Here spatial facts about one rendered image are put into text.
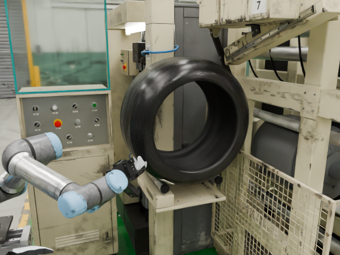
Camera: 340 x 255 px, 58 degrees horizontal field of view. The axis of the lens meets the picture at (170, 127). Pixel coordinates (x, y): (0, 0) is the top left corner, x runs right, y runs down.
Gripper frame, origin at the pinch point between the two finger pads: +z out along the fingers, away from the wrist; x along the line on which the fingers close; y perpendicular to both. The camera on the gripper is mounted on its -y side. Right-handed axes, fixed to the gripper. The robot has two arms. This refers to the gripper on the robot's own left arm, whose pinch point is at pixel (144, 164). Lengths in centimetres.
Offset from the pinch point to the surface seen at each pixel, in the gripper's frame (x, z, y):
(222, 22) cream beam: -35, 48, 45
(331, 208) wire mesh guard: -65, 11, -33
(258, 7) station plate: -57, 30, 44
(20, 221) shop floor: 197, 35, -46
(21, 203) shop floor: 226, 57, -39
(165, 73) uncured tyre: -17.7, 13.9, 33.0
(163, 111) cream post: 11.9, 44.4, 13.4
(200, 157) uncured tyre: -1.3, 42.3, -16.7
